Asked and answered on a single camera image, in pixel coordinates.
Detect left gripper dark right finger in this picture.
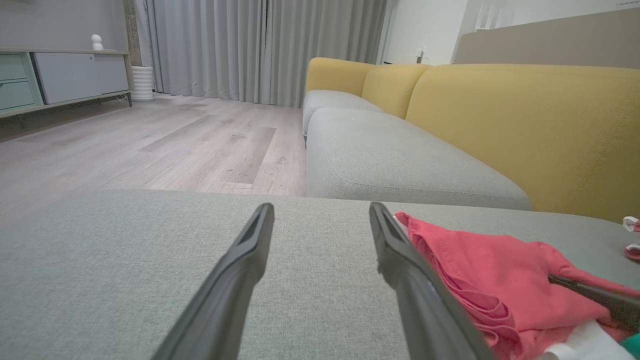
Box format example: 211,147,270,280
368,201,497,360

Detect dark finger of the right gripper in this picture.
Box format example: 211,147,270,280
547,274,640,331

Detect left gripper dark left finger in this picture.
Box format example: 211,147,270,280
150,202,275,360

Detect red white basketball shorts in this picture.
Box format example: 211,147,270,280
622,216,640,262

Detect red white basketball jersey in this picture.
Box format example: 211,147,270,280
394,211,640,360

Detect large grey sofa ottoman cushion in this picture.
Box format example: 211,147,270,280
0,189,640,360

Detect long grey sofa seat cushion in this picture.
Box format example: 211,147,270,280
305,106,532,211

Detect wide yellow sofa back cushion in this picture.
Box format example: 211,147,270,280
405,63,640,224

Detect narrow yellow sofa back cushion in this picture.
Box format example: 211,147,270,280
305,56,377,98
361,63,434,120

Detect small grey sofa seat cushion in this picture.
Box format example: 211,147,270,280
301,89,385,137

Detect white ribbed floor vase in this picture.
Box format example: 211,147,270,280
130,65,156,103

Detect grey curtain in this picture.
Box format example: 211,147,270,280
135,0,396,108

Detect beige partition panel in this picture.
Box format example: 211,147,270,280
452,7,640,70

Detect mint grey tv cabinet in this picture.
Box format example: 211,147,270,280
0,47,133,121

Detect right wrist cable teal connector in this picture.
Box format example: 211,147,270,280
620,332,640,360

